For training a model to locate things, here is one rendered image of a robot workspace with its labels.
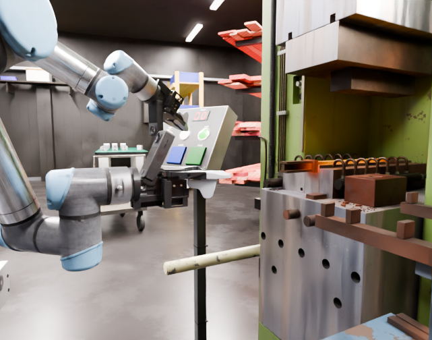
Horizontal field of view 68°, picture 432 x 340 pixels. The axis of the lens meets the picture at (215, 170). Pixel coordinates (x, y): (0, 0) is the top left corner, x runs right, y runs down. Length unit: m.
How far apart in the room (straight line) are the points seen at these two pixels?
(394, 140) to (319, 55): 0.54
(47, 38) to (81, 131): 8.66
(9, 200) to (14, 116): 8.76
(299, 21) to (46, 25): 0.70
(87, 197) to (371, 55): 0.80
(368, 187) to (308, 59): 0.39
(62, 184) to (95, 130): 8.53
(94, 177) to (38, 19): 0.27
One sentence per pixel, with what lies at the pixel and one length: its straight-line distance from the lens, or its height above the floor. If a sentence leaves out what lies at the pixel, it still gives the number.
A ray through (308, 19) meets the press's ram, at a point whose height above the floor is 1.40.
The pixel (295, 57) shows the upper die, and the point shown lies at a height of 1.31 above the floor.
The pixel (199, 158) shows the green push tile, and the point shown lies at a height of 1.00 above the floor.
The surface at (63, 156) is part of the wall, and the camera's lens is 9.23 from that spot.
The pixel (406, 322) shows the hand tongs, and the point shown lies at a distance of 0.78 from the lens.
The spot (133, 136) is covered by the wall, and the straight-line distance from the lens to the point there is 9.16.
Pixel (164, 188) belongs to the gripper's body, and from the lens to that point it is 0.67.
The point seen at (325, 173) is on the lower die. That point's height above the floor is 0.98.
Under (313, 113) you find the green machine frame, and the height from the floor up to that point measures 1.16.
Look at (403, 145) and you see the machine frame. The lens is 1.33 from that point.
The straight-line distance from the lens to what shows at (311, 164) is 0.92.
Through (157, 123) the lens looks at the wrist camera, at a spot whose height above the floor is 1.12.
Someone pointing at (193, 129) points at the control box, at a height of 1.11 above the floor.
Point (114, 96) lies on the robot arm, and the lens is 0.81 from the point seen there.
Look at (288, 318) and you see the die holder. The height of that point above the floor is 0.55.
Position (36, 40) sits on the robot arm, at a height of 1.20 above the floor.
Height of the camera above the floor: 1.07
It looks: 6 degrees down
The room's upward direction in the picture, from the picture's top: straight up
